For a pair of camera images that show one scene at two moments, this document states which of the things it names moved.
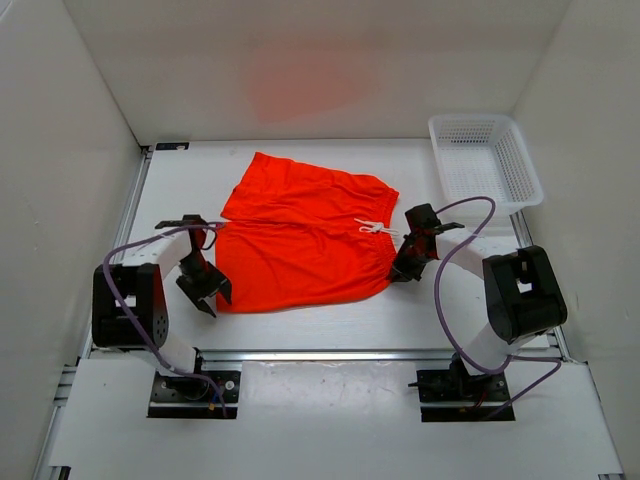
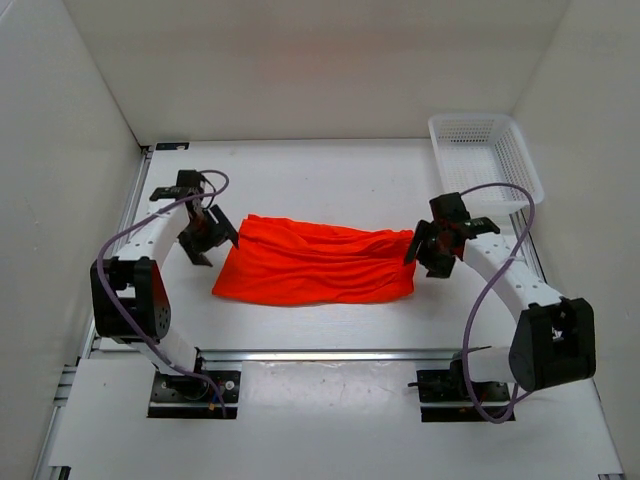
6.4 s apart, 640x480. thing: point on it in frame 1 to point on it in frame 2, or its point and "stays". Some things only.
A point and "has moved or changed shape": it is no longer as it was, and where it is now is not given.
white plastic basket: x=485 y=155 stays
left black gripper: x=218 y=281 to x=222 y=231
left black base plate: x=186 y=396 stays
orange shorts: x=292 y=236 has moved or changed shape
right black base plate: x=444 y=386 stays
